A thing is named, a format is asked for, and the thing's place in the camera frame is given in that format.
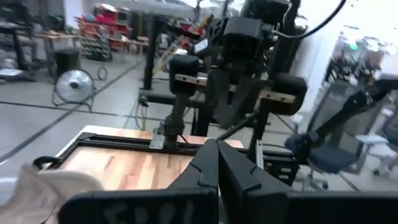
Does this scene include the black table frame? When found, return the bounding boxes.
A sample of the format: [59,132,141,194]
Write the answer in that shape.
[32,132,299,187]

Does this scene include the blue seat office chair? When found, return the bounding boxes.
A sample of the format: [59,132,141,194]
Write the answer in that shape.
[284,80,379,191]

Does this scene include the beige corduroy cap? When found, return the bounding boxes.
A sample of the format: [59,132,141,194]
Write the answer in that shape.
[0,164,105,224]

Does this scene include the black aluminium rig strut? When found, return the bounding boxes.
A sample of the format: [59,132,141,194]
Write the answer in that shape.
[298,79,398,150]

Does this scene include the red storage shelves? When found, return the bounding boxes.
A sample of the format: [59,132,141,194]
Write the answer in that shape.
[76,2,133,62]

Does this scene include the silver floor fan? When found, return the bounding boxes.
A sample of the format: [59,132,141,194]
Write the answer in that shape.
[51,68,96,112]

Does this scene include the wooden workbench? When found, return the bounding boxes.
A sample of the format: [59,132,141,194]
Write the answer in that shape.
[29,30,80,60]

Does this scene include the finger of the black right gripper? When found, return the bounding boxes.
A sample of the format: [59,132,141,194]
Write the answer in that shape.
[207,70,234,124]
[229,76,259,129]

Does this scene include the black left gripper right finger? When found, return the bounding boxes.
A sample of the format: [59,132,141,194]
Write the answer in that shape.
[217,140,398,224]

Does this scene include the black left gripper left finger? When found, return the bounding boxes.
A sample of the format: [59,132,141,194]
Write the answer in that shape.
[58,139,220,224]

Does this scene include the black waste bin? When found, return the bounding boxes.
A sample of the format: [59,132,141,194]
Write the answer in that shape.
[53,47,81,77]

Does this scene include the black cable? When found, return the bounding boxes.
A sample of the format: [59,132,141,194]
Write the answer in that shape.
[272,0,348,40]

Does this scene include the black rig post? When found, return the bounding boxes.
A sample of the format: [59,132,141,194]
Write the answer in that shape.
[142,14,163,91]

